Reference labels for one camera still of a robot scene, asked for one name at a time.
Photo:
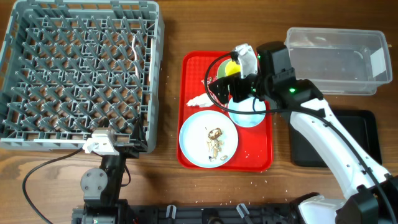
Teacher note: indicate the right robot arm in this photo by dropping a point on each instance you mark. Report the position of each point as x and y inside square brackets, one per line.
[369, 189]

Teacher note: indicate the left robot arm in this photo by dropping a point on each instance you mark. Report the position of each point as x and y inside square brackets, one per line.
[101, 186]

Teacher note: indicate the small light blue bowl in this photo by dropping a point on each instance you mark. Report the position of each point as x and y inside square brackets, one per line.
[250, 104]

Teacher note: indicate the clear plastic bin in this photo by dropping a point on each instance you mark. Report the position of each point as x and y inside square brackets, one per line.
[340, 61]

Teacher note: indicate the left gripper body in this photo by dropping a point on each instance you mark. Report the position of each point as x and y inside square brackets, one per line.
[130, 152]

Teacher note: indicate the red snack wrapper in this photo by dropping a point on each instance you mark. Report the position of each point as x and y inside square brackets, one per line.
[205, 83]

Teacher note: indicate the black tray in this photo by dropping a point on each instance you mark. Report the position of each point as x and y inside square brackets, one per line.
[361, 124]

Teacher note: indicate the red plastic tray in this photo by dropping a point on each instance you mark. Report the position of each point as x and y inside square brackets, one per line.
[255, 145]

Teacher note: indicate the yellow cup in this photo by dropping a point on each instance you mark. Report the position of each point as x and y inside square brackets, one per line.
[231, 68]

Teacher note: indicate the green bowl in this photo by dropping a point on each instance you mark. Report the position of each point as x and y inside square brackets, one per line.
[221, 71]

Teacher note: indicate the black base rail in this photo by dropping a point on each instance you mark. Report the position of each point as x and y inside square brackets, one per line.
[268, 213]

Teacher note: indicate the food scraps on plate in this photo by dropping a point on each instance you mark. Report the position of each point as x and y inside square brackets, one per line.
[214, 143]

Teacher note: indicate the large light blue plate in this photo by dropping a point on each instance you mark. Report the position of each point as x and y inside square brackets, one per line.
[193, 135]

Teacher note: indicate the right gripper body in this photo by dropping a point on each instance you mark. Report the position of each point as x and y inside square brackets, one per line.
[243, 88]

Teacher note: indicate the white napkin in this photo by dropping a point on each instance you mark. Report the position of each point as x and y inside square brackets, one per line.
[202, 101]

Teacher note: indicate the grey dishwasher rack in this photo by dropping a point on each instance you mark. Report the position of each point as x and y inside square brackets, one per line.
[66, 69]

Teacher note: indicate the pink utensil in rack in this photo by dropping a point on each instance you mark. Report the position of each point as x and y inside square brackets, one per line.
[133, 44]

